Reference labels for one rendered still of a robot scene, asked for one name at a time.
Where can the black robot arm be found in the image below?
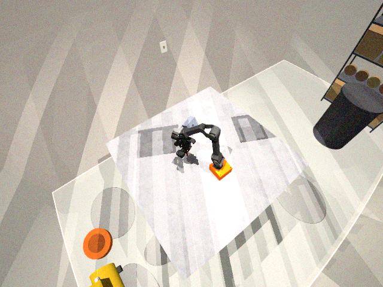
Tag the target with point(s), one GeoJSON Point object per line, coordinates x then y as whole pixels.
{"type": "Point", "coordinates": [183, 137]}

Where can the grey square panel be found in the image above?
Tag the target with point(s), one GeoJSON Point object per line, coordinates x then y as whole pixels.
{"type": "Point", "coordinates": [190, 122]}

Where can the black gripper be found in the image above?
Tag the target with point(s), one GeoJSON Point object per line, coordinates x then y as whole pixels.
{"type": "Point", "coordinates": [185, 148]}

